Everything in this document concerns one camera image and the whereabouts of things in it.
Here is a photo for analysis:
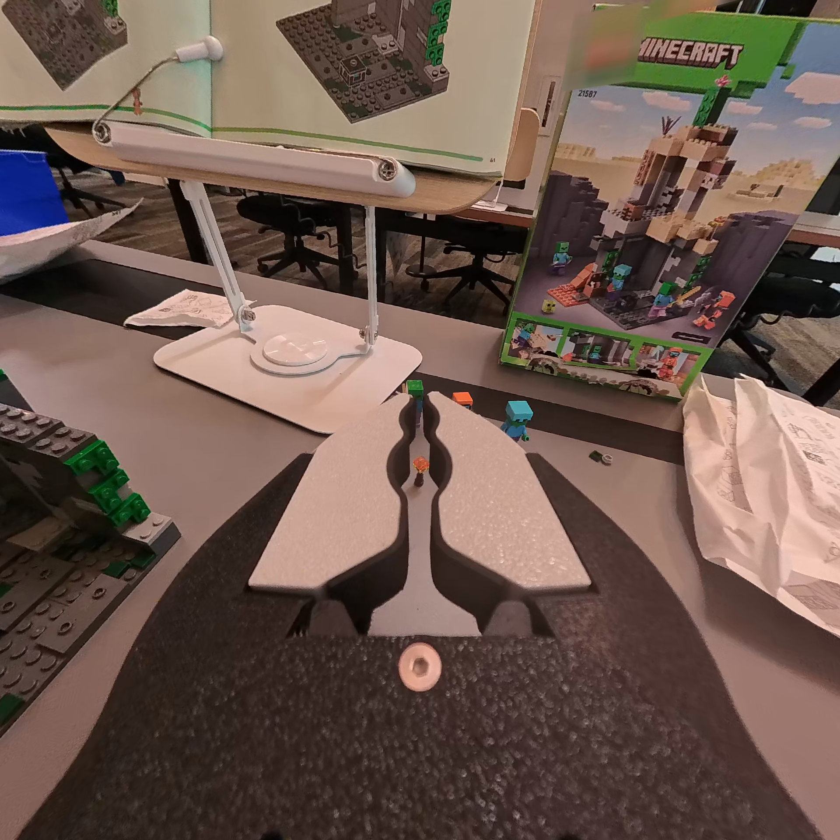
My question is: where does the grey brick build green trim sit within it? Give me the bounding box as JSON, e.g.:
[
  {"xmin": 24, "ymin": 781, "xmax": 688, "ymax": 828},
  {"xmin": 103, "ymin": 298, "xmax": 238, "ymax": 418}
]
[{"xmin": 0, "ymin": 371, "xmax": 181, "ymax": 729}]

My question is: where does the black office chair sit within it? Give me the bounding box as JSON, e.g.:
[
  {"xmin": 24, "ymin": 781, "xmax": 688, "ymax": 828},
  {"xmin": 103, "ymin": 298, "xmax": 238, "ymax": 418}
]
[
  {"xmin": 236, "ymin": 193, "xmax": 358, "ymax": 290},
  {"xmin": 407, "ymin": 236, "xmax": 513, "ymax": 309},
  {"xmin": 49, "ymin": 164, "xmax": 109, "ymax": 212},
  {"xmin": 722, "ymin": 256, "xmax": 840, "ymax": 401}
]

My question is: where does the open brick instruction booklet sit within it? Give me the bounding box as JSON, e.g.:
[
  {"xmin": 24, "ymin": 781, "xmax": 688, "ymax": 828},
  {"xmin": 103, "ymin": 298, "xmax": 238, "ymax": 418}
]
[{"xmin": 0, "ymin": 0, "xmax": 536, "ymax": 178}]

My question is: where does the crumpled white paper bag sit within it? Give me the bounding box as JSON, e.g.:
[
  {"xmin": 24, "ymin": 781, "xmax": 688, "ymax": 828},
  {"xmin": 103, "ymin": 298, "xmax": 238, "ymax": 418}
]
[{"xmin": 0, "ymin": 200, "xmax": 142, "ymax": 284}]

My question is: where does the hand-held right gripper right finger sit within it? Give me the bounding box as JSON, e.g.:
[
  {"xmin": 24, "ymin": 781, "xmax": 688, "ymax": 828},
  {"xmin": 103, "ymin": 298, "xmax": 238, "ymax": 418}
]
[{"xmin": 427, "ymin": 391, "xmax": 592, "ymax": 636}]

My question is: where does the grey desk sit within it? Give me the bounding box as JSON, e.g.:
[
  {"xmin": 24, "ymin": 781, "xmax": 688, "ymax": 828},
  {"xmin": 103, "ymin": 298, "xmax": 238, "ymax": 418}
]
[{"xmin": 0, "ymin": 239, "xmax": 840, "ymax": 840}]

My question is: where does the blue plastic bin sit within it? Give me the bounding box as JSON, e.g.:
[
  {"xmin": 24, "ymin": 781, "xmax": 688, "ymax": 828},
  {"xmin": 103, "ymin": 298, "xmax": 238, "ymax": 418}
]
[{"xmin": 0, "ymin": 150, "xmax": 70, "ymax": 227}]

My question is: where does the large printed white paper bag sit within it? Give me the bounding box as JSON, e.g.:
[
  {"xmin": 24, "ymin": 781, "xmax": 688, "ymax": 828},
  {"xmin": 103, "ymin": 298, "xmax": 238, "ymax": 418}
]
[{"xmin": 682, "ymin": 375, "xmax": 840, "ymax": 637}]

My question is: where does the green toy brick set box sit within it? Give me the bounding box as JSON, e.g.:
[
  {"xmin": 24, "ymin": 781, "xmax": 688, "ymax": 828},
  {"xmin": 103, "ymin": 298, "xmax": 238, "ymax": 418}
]
[{"xmin": 500, "ymin": 3, "xmax": 840, "ymax": 401}]

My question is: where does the white book stand wooden board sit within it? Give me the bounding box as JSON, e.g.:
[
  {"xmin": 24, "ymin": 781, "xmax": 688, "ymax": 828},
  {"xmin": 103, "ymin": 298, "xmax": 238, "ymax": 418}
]
[{"xmin": 46, "ymin": 0, "xmax": 546, "ymax": 435}]

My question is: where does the small flat paper bag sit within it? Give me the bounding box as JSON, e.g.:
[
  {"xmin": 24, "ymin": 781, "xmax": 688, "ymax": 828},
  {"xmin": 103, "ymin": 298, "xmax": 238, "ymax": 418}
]
[{"xmin": 125, "ymin": 289, "xmax": 234, "ymax": 329}]

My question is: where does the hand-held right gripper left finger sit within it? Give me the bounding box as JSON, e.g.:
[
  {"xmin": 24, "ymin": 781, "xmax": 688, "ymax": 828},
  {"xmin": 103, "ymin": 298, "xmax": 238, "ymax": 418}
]
[{"xmin": 248, "ymin": 392, "xmax": 421, "ymax": 636}]

